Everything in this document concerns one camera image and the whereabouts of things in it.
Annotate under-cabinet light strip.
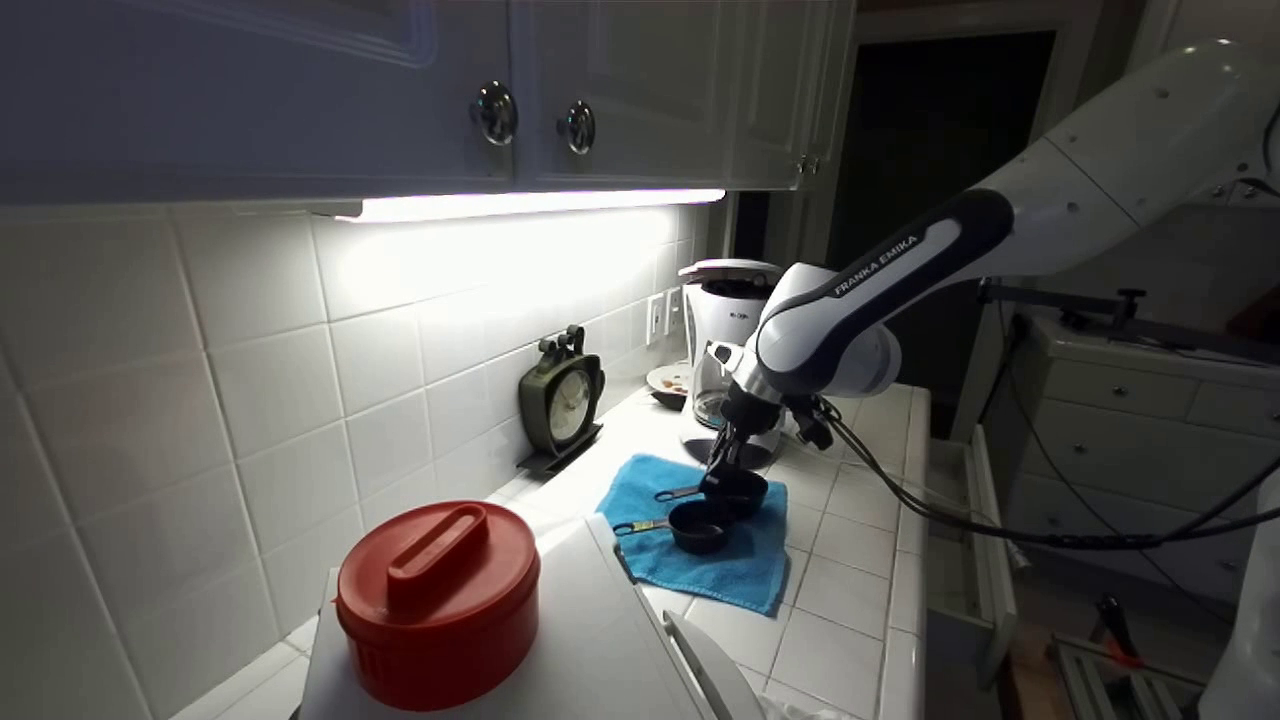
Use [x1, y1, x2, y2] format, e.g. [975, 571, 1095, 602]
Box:
[324, 185, 733, 228]

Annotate white wall outlet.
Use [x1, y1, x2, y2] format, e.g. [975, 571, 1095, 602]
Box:
[640, 283, 686, 352]

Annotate white drip coffee maker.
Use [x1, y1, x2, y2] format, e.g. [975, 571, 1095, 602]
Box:
[678, 257, 793, 472]

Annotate red round lid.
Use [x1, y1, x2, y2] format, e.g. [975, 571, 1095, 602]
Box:
[333, 497, 546, 718]

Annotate round metal cabinet knob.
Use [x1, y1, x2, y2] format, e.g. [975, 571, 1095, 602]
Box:
[468, 78, 525, 151]
[555, 98, 606, 161]

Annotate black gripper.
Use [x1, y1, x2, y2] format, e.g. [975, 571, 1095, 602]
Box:
[701, 387, 793, 492]

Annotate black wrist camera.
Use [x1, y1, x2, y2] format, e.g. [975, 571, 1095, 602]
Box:
[790, 395, 839, 451]

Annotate blue terry towel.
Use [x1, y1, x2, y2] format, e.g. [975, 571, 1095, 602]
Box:
[594, 451, 798, 622]

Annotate red lidded white container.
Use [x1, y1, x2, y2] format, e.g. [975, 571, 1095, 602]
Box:
[295, 514, 775, 720]

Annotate white drawer dresser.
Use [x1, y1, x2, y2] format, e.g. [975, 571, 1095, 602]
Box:
[984, 311, 1280, 610]

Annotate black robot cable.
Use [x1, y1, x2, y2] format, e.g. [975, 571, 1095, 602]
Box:
[808, 395, 1280, 561]

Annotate white upper wall cabinet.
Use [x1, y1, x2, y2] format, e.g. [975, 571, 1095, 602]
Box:
[0, 0, 860, 207]

